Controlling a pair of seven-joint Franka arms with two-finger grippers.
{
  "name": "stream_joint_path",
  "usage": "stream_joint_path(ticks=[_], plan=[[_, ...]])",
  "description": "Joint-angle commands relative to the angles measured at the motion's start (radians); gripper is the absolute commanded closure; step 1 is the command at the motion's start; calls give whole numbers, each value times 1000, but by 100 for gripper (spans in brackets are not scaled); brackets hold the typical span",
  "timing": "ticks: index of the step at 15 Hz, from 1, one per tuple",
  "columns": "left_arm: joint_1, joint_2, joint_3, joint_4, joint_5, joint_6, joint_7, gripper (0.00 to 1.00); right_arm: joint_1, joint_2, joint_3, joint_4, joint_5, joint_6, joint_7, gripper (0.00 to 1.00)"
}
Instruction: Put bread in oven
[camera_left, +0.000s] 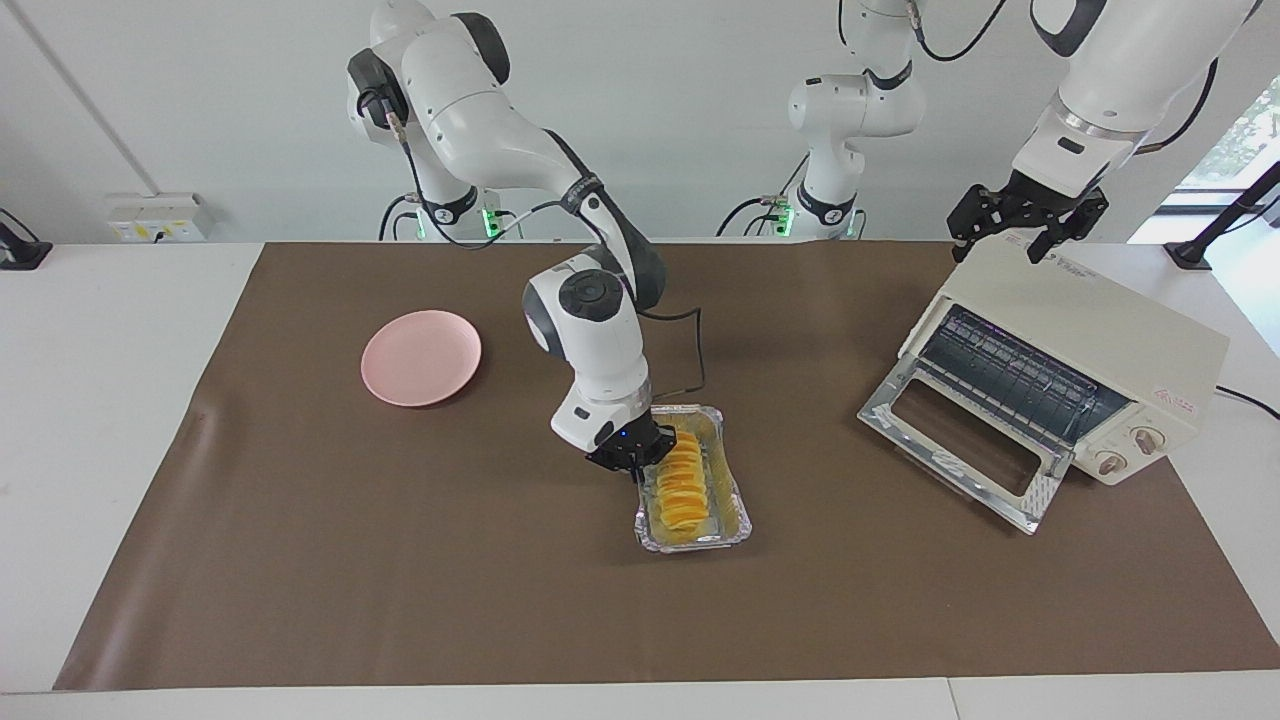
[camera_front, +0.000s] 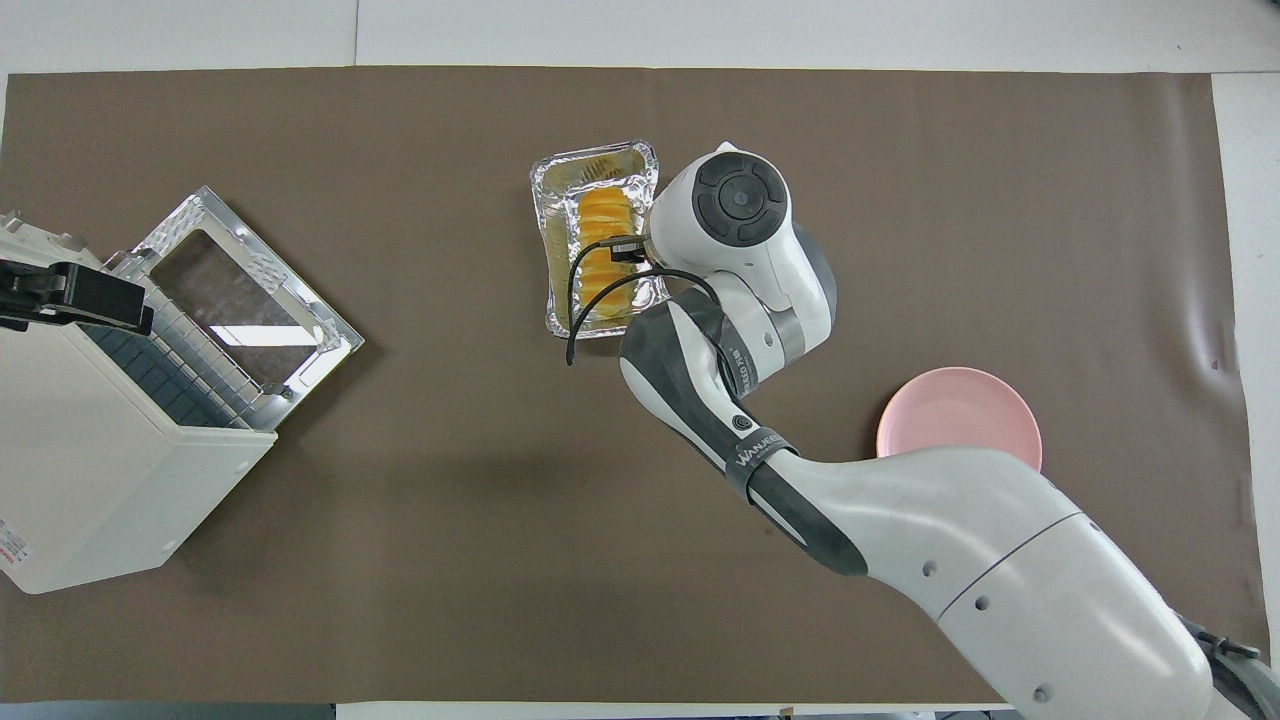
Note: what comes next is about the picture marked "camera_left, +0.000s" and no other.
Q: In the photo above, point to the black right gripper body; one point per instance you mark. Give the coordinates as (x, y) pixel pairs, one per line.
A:
(630, 445)

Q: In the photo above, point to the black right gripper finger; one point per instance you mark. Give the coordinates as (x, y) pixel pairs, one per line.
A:
(637, 474)
(667, 442)

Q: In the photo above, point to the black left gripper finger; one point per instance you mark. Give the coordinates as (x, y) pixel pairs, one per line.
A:
(962, 248)
(1044, 245)

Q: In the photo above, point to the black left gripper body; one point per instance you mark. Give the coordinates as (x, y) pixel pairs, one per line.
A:
(1020, 205)

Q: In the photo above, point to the yellow ridged bread loaf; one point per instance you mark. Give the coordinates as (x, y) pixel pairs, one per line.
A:
(682, 490)

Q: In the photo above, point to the aluminium foil baking tray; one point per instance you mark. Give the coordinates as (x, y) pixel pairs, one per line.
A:
(730, 500)

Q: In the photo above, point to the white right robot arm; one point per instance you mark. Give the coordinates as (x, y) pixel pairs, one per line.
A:
(590, 340)

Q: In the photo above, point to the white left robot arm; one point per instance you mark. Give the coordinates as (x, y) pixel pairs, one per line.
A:
(1130, 70)

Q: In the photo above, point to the cream toaster oven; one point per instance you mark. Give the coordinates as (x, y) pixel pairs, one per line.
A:
(1100, 310)

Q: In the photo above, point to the beige oven knob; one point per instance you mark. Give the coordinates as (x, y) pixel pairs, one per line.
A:
(1147, 439)
(1110, 463)

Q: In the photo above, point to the bright window with foliage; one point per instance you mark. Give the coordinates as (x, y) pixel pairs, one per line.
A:
(1245, 140)

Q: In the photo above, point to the pink round plate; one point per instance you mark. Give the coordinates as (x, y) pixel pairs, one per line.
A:
(420, 358)

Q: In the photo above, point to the brown table mat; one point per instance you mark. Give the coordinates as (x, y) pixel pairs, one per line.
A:
(400, 600)

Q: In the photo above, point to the black camera stand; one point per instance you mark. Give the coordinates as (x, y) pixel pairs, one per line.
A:
(20, 255)
(1190, 252)

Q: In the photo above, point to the glass oven door metal frame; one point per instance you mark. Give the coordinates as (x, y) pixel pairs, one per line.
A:
(960, 440)

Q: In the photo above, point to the white wall power socket box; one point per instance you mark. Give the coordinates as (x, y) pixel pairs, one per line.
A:
(160, 218)

